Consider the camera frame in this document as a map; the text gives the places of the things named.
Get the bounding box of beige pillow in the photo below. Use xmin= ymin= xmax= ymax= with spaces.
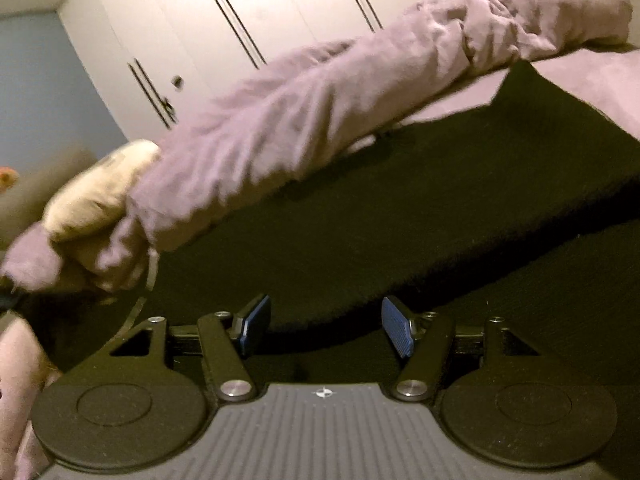
xmin=42 ymin=140 xmax=162 ymax=293

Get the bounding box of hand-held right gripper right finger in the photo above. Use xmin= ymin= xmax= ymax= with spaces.
xmin=381 ymin=295 xmax=542 ymax=404

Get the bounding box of white wardrobe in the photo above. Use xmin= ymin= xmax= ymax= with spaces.
xmin=56 ymin=0 xmax=453 ymax=137

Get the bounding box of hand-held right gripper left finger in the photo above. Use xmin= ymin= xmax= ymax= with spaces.
xmin=106 ymin=294 xmax=272 ymax=404

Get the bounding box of black garment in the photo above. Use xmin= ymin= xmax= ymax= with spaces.
xmin=20 ymin=60 xmax=640 ymax=391

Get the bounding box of crumpled grey blanket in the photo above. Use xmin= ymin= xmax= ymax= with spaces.
xmin=0 ymin=0 xmax=632 ymax=293

